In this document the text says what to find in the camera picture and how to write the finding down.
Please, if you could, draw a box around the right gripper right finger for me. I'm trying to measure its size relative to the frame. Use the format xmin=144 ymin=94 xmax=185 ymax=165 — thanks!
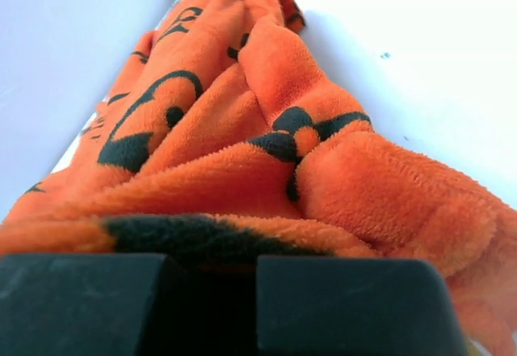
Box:
xmin=256 ymin=256 xmax=468 ymax=355

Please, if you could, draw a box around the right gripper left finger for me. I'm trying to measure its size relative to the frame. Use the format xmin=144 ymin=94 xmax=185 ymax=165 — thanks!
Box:
xmin=1 ymin=253 xmax=186 ymax=355

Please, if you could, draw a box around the orange patterned pillowcase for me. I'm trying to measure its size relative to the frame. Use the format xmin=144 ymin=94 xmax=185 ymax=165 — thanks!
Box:
xmin=1 ymin=0 xmax=516 ymax=355

